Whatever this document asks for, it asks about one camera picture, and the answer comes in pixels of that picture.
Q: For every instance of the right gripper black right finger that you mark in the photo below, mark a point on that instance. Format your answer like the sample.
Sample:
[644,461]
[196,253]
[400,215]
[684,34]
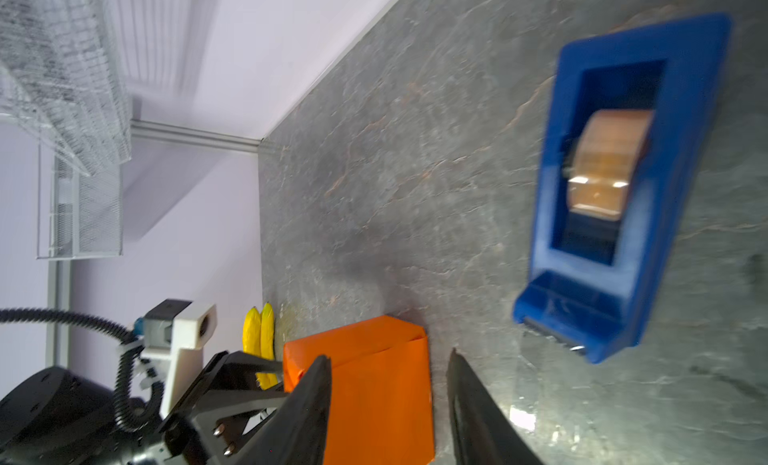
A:
[481,433]

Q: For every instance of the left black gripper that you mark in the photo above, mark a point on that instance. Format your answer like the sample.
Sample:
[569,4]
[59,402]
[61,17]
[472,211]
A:
[209,424]

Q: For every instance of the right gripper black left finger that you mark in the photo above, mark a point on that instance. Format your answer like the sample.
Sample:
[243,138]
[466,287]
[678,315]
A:
[297,432]

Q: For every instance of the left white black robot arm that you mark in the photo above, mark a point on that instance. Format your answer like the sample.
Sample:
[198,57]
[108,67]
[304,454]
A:
[58,417]

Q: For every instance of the yellow banana bunch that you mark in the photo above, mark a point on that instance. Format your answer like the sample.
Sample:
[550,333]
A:
[259,331]

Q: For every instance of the white mesh square basket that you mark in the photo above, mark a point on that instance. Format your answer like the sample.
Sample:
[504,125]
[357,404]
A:
[78,216]

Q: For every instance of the blue tape dispenser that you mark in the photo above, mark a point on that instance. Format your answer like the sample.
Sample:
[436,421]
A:
[629,113]

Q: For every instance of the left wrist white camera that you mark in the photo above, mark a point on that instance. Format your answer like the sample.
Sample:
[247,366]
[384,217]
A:
[175,334]

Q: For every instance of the white wire long shelf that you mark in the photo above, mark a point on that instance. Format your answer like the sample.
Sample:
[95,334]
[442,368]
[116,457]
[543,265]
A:
[61,80]

